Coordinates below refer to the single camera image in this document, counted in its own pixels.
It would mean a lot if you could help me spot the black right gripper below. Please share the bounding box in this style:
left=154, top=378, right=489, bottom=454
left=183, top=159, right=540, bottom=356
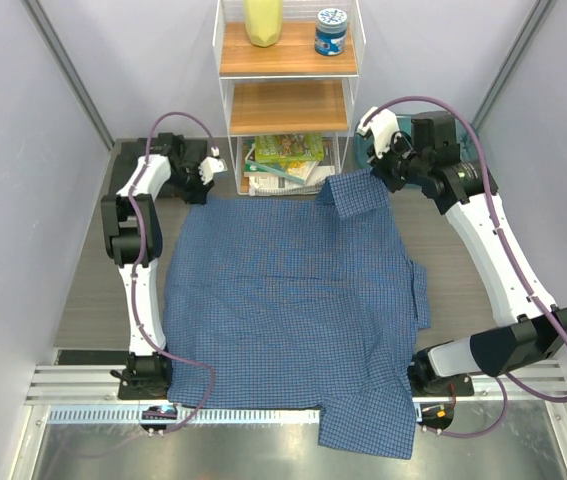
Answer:
left=368, top=130, right=429, bottom=194

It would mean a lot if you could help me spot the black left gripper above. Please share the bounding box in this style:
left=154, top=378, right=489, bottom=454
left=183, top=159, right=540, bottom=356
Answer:
left=166, top=163, right=214, bottom=206

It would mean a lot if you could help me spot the blue plaid long sleeve shirt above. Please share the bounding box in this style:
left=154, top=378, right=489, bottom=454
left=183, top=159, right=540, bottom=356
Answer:
left=163, top=170, right=431, bottom=459

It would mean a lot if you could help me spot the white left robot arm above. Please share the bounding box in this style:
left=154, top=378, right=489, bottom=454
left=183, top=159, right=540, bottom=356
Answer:
left=100, top=133, right=214, bottom=400

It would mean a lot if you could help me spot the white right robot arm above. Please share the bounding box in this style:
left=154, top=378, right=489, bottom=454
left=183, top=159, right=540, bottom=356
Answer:
left=357, top=110, right=567, bottom=395

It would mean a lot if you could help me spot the stack of books and papers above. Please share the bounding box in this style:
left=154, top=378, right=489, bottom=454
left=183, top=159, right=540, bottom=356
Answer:
left=236, top=133, right=341, bottom=196

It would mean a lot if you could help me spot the folded dark grey shirt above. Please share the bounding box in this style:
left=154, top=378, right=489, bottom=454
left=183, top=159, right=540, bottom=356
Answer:
left=108, top=133, right=208, bottom=194

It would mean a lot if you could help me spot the teal plastic basin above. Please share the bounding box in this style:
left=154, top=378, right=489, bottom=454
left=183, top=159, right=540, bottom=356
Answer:
left=352, top=113, right=486, bottom=190

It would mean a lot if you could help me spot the green picture book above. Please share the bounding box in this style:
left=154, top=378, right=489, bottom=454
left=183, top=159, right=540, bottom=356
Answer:
left=255, top=133, right=324, bottom=163

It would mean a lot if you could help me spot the blue jar with lid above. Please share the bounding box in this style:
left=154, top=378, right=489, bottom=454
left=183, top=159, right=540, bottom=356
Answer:
left=314, top=8, right=348, bottom=56

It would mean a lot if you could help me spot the yellow vase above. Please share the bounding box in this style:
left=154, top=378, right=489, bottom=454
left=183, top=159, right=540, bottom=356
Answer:
left=243, top=0, right=283, bottom=47

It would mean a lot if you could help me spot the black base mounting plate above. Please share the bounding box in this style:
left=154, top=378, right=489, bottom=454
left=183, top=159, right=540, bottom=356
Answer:
left=57, top=349, right=475, bottom=401

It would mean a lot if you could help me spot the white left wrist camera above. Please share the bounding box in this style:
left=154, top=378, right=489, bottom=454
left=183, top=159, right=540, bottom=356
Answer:
left=198, top=146, right=228, bottom=186

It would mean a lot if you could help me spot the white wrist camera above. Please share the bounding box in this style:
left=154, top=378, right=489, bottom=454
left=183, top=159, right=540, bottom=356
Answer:
left=356, top=107, right=400, bottom=158
left=198, top=146, right=228, bottom=186

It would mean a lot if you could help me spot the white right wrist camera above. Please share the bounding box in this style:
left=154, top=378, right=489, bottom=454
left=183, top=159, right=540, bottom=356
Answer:
left=356, top=107, right=400, bottom=158

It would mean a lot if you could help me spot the white wire wooden shelf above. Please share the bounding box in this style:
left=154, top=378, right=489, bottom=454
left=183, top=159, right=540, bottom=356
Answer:
left=212, top=1, right=366, bottom=196

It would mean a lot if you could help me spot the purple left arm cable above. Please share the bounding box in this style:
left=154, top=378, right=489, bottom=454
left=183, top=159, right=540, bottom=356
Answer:
left=127, top=111, right=222, bottom=434

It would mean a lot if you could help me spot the white slotted cable duct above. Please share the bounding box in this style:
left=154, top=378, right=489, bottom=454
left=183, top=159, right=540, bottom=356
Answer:
left=47, top=405, right=423, bottom=426

